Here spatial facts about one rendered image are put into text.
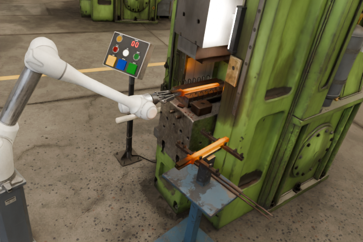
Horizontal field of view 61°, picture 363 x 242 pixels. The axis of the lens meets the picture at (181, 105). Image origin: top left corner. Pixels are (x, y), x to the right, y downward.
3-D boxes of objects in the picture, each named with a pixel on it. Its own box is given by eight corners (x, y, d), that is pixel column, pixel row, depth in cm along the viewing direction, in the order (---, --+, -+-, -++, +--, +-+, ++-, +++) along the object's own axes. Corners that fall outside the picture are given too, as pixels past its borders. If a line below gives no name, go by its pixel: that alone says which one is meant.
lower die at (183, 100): (187, 108, 210) (188, 97, 206) (170, 94, 224) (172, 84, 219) (231, 96, 233) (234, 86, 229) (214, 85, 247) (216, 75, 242)
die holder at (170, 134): (183, 172, 220) (193, 121, 197) (156, 142, 246) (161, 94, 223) (239, 150, 251) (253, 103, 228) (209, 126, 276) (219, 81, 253)
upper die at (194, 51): (194, 60, 192) (197, 45, 188) (176, 48, 206) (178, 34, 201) (242, 52, 215) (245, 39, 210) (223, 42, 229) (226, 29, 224)
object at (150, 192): (159, 230, 231) (159, 229, 231) (124, 180, 270) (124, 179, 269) (200, 209, 253) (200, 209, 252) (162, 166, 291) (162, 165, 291)
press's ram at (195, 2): (211, 53, 179) (224, -20, 158) (174, 32, 204) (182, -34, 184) (260, 46, 201) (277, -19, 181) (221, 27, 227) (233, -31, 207)
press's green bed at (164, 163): (176, 216, 244) (183, 172, 221) (152, 185, 269) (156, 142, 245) (227, 191, 275) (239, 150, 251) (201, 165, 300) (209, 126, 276)
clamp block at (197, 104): (197, 116, 202) (199, 108, 199) (190, 111, 208) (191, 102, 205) (212, 113, 209) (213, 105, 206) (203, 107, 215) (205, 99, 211)
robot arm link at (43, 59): (68, 65, 156) (66, 54, 166) (33, 47, 145) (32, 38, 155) (55, 85, 159) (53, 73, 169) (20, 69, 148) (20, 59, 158)
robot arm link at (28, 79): (-25, 155, 174) (-21, 133, 191) (6, 161, 184) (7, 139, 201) (34, 40, 155) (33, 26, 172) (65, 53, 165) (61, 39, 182)
